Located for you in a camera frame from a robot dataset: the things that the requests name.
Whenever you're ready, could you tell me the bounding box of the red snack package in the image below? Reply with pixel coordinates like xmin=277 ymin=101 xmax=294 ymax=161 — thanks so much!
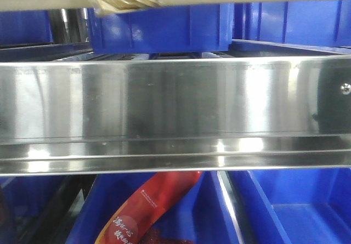
xmin=95 ymin=171 xmax=202 ymax=243

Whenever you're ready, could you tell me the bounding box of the blue bin upper middle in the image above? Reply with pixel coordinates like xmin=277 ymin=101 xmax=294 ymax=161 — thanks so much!
xmin=88 ymin=3 xmax=234 ymax=54

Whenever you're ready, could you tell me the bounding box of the blue bin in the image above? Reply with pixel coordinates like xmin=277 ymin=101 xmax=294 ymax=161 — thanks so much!
xmin=229 ymin=168 xmax=350 ymax=243
xmin=1 ymin=175 xmax=64 ymax=243
xmin=233 ymin=0 xmax=350 ymax=47
xmin=88 ymin=3 xmax=234 ymax=54
xmin=66 ymin=171 xmax=239 ymax=243
xmin=1 ymin=10 xmax=54 ymax=46

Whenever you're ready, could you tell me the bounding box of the blue bin lower middle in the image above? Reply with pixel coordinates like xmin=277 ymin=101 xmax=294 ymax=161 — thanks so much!
xmin=66 ymin=171 xmax=239 ymax=243

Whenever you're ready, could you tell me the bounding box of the blue bin lower right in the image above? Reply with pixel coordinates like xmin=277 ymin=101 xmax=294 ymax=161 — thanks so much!
xmin=229 ymin=168 xmax=350 ymax=243

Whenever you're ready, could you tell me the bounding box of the blue bin upper left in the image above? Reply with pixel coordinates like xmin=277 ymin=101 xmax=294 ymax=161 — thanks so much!
xmin=1 ymin=10 xmax=54 ymax=46

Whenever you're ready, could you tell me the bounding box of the blue bin upper right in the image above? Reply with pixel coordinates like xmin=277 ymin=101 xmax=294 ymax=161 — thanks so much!
xmin=233 ymin=0 xmax=350 ymax=47

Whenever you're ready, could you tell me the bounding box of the blue bin lower left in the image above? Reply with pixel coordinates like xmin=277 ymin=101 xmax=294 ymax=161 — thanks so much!
xmin=1 ymin=175 xmax=64 ymax=243

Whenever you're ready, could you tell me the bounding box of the stainless steel shelf rail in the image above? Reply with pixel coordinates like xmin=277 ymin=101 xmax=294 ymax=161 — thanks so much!
xmin=1 ymin=55 xmax=350 ymax=176

